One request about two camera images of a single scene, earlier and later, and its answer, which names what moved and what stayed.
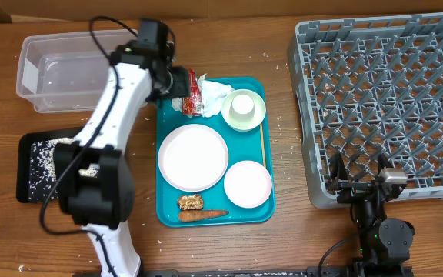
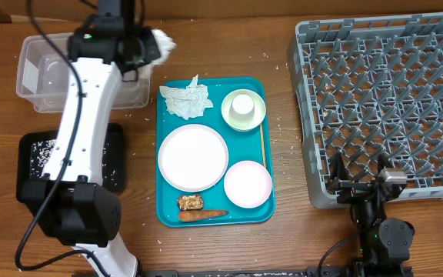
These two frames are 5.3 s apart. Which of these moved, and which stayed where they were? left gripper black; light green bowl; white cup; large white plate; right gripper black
Moved: left gripper black
Stayed: white cup; right gripper black; light green bowl; large white plate
